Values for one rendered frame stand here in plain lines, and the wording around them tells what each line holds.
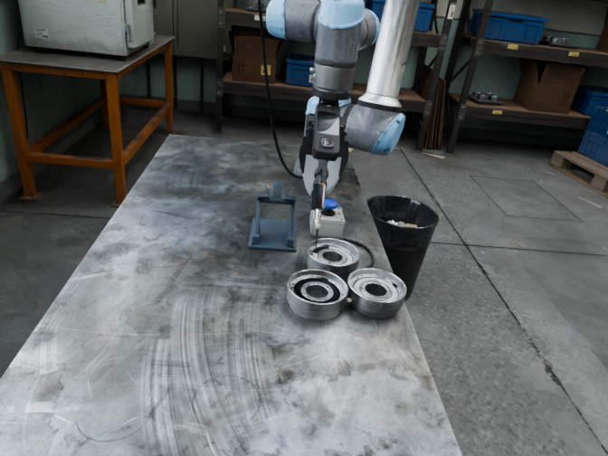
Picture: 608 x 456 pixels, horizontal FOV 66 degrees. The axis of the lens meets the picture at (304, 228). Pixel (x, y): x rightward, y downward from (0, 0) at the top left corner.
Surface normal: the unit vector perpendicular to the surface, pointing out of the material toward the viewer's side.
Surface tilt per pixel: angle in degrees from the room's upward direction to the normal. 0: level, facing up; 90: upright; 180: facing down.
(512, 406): 0
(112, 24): 90
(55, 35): 90
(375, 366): 0
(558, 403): 0
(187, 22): 90
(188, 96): 90
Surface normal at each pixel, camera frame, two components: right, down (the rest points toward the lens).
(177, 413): 0.11, -0.88
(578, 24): 0.04, 0.47
